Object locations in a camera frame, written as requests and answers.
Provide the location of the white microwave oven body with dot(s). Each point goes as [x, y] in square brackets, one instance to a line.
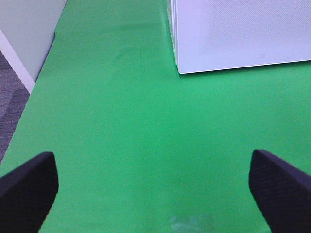
[171, 17]

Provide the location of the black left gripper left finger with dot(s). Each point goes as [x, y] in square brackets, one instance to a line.
[27, 194]

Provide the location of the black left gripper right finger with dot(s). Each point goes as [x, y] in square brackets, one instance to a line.
[282, 193]

